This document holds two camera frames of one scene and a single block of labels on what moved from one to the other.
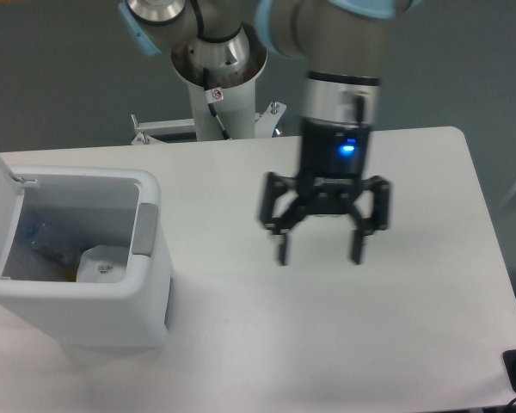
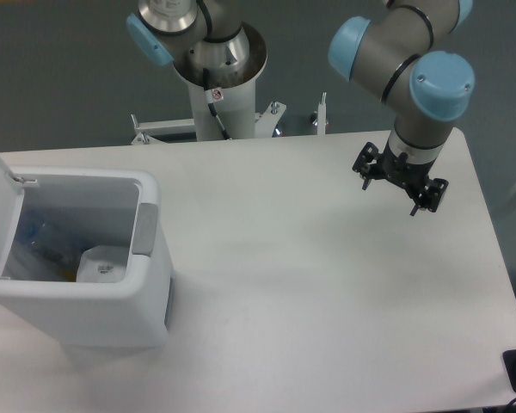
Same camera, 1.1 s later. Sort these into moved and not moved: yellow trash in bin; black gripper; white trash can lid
Moved: black gripper
Not moved: white trash can lid; yellow trash in bin
